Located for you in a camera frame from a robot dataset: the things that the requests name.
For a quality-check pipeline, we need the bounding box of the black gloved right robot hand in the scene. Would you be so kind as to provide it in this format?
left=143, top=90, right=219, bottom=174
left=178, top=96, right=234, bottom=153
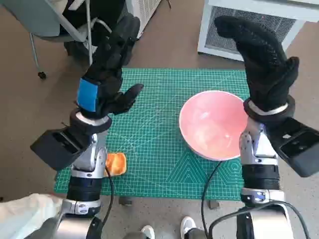
left=214, top=16, right=300, bottom=113

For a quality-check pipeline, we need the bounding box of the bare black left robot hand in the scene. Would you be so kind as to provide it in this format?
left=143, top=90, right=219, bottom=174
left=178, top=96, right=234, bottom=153
left=74, top=12, right=145, bottom=119

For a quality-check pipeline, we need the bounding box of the pink bowl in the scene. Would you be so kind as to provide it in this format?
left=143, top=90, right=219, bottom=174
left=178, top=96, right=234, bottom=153
left=178, top=90, right=250, bottom=160

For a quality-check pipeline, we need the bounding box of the orange striped toy bread loaf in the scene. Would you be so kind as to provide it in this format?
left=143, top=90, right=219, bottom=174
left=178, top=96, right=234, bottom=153
left=106, top=152, right=127, bottom=176

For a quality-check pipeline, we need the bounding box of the green cutting mat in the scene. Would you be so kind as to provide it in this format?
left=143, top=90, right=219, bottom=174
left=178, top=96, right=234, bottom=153
left=54, top=67, right=250, bottom=200

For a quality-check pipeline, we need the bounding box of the person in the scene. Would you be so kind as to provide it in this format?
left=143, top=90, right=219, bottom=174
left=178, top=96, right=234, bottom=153
left=59, top=0, right=130, bottom=58

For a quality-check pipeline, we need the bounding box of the small white grilled cabinet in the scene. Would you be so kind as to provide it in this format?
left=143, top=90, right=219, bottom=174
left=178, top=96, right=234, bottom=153
left=124, top=0, right=162, bottom=39

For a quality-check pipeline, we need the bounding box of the large white grilled cabinet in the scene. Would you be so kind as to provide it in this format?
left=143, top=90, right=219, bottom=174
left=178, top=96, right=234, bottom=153
left=198, top=0, right=306, bottom=62

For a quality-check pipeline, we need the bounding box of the white shoe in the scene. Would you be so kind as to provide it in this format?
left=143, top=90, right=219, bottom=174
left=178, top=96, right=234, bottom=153
left=180, top=216, right=196, bottom=239
left=141, top=225, right=155, bottom=239

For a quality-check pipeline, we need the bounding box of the white cloth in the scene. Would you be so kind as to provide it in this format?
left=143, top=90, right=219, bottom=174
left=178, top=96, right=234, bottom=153
left=0, top=193, right=64, bottom=239

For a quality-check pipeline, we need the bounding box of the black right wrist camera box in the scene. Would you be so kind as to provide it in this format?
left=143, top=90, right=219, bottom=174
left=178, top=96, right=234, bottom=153
left=268, top=117, right=319, bottom=178

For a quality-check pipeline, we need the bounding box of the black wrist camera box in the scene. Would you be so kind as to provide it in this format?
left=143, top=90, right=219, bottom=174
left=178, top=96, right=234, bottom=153
left=29, top=126, right=94, bottom=171
left=268, top=117, right=319, bottom=178

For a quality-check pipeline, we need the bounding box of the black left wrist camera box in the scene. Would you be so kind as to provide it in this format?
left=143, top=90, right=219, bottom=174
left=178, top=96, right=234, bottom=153
left=29, top=126, right=94, bottom=171

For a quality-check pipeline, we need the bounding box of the grey chair with metal frame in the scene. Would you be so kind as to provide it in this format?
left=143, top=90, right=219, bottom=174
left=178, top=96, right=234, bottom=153
left=2, top=0, right=113, bottom=80

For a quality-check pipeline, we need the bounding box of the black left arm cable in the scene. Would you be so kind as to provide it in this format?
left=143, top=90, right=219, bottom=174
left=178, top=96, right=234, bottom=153
left=98, top=165, right=115, bottom=235

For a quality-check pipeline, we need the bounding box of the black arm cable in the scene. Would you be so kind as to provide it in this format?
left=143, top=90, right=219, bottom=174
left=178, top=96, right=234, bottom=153
left=208, top=201, right=304, bottom=239
left=200, top=160, right=224, bottom=239
left=98, top=165, right=115, bottom=235

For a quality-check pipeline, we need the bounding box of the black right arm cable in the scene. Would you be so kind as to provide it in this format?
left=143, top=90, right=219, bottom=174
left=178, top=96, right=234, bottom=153
left=200, top=160, right=224, bottom=239
left=208, top=201, right=304, bottom=239

